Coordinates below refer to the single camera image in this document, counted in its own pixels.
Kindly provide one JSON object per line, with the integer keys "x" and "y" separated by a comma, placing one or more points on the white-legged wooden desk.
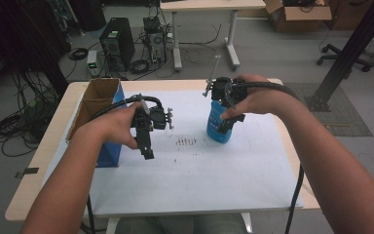
{"x": 212, "y": 5}

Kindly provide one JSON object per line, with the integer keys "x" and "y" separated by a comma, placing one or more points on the white table mat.
{"x": 191, "y": 175}

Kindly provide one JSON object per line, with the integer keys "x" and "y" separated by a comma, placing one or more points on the blue cardboard box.
{"x": 102, "y": 94}

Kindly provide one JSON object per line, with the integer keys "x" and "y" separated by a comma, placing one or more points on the grey floor mat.
{"x": 341, "y": 120}

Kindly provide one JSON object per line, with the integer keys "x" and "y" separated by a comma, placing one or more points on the small silver power unit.
{"x": 92, "y": 61}

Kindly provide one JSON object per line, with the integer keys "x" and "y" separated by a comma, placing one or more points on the light wooden table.
{"x": 22, "y": 198}

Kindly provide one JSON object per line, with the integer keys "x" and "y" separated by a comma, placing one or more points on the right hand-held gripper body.
{"x": 224, "y": 91}

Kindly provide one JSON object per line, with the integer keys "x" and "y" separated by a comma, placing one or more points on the blue plastic bottle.
{"x": 214, "y": 128}

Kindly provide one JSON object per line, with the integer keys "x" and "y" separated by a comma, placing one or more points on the black office chair base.
{"x": 344, "y": 59}

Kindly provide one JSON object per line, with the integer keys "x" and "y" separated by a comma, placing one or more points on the black metal frame post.
{"x": 347, "y": 55}

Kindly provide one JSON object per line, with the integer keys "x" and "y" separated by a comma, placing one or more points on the person's lap in grey pants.
{"x": 181, "y": 225}

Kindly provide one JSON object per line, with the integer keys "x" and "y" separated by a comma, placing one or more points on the person's left hand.
{"x": 113, "y": 125}

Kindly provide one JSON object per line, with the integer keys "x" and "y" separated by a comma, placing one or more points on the person's right hand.
{"x": 266, "y": 97}

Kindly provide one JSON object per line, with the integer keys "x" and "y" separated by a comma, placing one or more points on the open brown cardboard box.
{"x": 297, "y": 16}

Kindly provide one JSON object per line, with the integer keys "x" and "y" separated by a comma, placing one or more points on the black curtain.
{"x": 19, "y": 35}

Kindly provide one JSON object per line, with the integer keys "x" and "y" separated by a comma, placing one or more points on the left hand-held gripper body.
{"x": 157, "y": 117}

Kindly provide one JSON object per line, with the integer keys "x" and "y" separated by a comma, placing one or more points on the black computer tower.
{"x": 117, "y": 42}

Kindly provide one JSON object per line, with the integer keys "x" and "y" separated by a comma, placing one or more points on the black tape strip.
{"x": 27, "y": 171}

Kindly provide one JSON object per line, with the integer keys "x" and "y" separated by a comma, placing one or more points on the small open computer case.
{"x": 156, "y": 42}

